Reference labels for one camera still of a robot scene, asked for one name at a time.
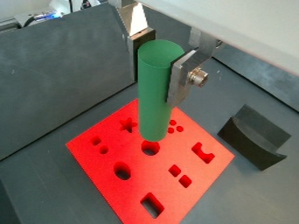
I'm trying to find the green cylinder peg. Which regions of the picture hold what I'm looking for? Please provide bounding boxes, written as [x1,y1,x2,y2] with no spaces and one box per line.
[137,39,182,142]

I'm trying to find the black cable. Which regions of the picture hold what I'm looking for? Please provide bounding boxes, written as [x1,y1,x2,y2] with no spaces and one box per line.
[21,12,43,29]

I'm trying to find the black curved foam block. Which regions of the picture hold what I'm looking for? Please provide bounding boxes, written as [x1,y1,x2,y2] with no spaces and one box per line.
[217,104,290,171]

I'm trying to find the dark grey foam panel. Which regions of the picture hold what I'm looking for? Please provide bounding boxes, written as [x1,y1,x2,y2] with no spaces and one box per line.
[0,3,133,160]

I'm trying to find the red shape-sorting board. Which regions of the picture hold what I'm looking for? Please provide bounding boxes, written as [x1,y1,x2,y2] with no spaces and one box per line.
[66,101,233,224]

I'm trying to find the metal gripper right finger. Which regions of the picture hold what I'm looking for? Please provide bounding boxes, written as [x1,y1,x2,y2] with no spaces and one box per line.
[166,28,221,108]

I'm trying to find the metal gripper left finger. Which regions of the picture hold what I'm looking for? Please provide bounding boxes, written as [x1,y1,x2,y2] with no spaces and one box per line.
[116,3,154,81]

